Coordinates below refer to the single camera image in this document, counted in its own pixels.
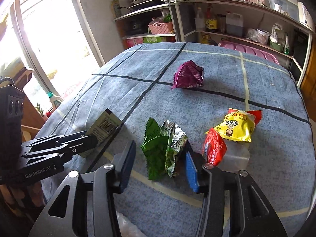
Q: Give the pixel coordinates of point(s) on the clear cup with red lid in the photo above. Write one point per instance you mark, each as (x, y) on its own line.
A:
(213, 148)

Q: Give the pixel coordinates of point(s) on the purple snack wrapper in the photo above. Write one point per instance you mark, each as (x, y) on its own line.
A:
(188, 75)

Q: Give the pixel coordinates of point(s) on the pink lidded storage box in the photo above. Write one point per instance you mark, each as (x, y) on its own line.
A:
(246, 48)

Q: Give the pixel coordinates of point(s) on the white bottle with green cap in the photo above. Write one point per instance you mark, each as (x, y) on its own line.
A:
(55, 101)

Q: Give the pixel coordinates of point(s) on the white window frame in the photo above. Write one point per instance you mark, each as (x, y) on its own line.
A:
(86, 29)

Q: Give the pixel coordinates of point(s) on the tan and dark snack packet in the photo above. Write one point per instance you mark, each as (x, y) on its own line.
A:
(106, 126)

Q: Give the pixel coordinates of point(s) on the white food bags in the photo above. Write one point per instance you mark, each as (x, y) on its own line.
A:
(277, 33)

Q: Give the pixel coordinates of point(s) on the white plastic bottle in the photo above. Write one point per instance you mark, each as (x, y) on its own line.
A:
(200, 21)

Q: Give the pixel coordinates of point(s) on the white electric kettle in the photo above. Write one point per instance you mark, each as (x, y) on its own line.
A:
(306, 14)

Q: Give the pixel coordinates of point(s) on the small black appliance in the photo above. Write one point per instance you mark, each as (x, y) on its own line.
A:
(135, 26)

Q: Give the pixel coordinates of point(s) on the translucent bin liner bag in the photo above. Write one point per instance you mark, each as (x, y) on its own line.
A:
(126, 224)

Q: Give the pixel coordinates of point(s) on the yellow power strip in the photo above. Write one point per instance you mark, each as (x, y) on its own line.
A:
(116, 8)

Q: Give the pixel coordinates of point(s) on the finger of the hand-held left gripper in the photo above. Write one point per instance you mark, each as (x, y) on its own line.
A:
(54, 140)
(74, 150)

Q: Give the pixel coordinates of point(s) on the black induction cooker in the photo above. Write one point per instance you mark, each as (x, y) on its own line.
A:
(148, 4)

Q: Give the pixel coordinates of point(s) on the jerrycan with dark liquid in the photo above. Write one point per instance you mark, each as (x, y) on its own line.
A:
(234, 26)

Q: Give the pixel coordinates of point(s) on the green cardboard box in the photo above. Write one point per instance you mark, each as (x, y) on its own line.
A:
(159, 39)

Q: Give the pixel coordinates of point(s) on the pink woven basket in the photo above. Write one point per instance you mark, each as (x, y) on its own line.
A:
(160, 28)

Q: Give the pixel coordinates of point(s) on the green snack wrapper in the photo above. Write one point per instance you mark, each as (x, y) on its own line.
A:
(155, 150)

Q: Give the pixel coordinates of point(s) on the white metal shelf rack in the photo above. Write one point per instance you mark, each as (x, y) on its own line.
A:
(222, 1)

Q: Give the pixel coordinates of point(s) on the person's left hand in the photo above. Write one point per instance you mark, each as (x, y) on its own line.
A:
(22, 195)

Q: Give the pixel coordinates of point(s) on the low white shelf unit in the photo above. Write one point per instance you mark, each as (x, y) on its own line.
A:
(138, 14)

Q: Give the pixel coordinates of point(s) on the large soy sauce bottle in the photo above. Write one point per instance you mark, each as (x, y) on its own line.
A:
(211, 22)

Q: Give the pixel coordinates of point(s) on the white plastic jar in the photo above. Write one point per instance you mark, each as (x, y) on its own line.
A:
(263, 37)

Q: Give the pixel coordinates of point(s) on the wooden door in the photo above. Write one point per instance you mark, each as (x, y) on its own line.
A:
(308, 84)

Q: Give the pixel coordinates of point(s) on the crumpled clear plastic bag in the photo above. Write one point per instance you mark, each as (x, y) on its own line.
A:
(251, 35)

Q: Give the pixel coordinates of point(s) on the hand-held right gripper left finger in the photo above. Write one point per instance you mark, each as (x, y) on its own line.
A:
(128, 163)

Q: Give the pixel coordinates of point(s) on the slim green bottle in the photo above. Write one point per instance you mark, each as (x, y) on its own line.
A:
(286, 47)

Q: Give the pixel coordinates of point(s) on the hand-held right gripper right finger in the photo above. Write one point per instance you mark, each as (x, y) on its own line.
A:
(191, 175)

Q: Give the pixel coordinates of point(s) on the clear plastic storage box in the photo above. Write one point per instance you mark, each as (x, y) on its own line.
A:
(281, 5)

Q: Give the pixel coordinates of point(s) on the yellow snack packet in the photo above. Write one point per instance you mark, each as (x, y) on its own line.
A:
(237, 128)

